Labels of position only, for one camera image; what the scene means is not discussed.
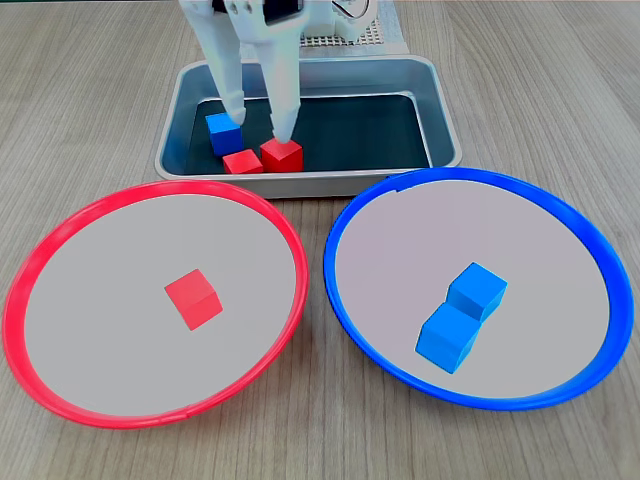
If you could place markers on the red-rimmed white dish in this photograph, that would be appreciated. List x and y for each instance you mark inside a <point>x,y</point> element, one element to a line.
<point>100,325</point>

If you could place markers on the blue wooden cube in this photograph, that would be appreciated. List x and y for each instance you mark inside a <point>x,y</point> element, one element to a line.
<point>477,287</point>
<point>222,137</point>
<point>442,340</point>

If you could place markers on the black tray liner mat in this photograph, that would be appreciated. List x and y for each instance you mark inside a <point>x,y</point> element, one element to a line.
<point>360,135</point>

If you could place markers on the clear adhesive tape strip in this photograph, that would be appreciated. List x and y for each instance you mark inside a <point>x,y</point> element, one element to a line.
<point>396,30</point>

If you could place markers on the white mesh mat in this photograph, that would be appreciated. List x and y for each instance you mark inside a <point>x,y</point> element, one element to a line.
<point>372,35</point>

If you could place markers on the red wooden cube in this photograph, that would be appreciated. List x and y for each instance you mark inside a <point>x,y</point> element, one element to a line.
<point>192,300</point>
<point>282,157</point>
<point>242,162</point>

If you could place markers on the blue-rimmed white dish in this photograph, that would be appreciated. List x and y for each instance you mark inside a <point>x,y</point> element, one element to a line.
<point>400,260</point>

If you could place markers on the silver metal tray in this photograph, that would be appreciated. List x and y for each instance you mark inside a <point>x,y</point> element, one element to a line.
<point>300,187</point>

